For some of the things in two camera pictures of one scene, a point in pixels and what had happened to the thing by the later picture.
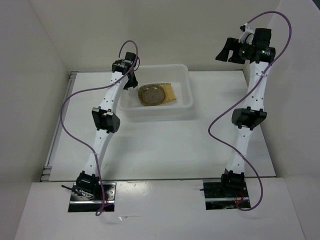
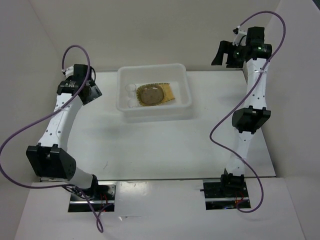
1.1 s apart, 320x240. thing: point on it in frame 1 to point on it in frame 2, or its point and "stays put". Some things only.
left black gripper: [133, 83] to [95, 92]
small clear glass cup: [133, 102] stays put
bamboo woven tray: [155, 94] stays put
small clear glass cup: [133, 93] stays put
